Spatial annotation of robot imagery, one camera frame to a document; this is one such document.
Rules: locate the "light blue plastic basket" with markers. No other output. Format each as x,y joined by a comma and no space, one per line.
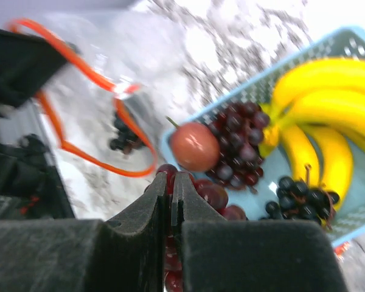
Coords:
349,221

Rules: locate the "black grape bunch in basket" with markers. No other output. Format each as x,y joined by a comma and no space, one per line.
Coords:
296,200

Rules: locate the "dark purple grape bunch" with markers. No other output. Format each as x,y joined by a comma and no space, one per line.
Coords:
238,129

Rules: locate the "black grape bunch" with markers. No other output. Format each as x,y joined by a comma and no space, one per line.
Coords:
125,140
296,200

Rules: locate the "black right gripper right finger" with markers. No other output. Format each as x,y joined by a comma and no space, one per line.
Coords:
195,228

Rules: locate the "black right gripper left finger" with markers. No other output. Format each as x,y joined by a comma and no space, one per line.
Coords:
128,254

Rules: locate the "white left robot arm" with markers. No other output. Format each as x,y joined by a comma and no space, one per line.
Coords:
30,186

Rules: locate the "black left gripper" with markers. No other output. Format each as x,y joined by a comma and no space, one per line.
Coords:
27,62

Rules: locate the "red grape bunch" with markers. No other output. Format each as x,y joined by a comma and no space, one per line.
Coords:
216,197

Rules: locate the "clear orange zipper bag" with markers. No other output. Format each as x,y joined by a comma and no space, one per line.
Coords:
117,62

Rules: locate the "yellow banana bunch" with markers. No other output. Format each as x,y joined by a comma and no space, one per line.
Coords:
327,97

